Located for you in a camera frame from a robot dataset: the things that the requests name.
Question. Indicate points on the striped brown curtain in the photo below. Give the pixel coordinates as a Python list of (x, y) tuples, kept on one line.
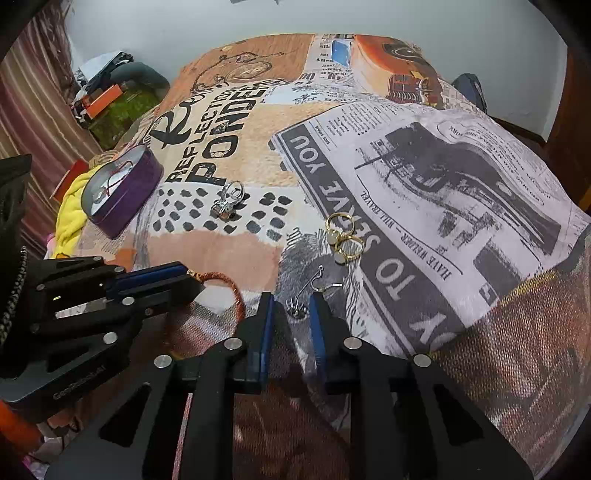
[(32, 101)]

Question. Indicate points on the orange box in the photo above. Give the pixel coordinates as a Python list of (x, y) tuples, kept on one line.
[(104, 101)]

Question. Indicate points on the purple round tin box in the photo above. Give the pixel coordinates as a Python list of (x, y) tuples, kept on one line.
[(131, 194)]

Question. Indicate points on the silver hook earring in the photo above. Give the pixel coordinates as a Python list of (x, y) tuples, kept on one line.
[(330, 287), (301, 291)]

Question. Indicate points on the dark blue bag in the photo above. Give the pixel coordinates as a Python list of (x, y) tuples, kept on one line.
[(470, 91)]

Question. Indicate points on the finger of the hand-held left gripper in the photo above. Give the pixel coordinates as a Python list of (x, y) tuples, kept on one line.
[(161, 293), (152, 273)]

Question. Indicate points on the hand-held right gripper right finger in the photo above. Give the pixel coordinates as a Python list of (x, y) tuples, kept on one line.
[(318, 339)]

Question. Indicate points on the printed blanket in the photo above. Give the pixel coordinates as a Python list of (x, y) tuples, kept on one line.
[(415, 184)]

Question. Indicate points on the white printed bag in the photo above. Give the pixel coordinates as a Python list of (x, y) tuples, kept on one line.
[(99, 69)]

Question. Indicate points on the yellow cloth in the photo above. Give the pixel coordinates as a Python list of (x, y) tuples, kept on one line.
[(74, 207)]

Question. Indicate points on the green bag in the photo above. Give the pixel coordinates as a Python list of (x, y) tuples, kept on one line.
[(121, 113)]

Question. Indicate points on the grey cloth bundle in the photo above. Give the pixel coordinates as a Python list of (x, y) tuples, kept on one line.
[(138, 74)]

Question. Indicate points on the orange flat packet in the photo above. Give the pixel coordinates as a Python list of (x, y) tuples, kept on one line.
[(67, 180)]

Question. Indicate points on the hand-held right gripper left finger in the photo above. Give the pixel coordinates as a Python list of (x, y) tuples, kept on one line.
[(262, 337)]

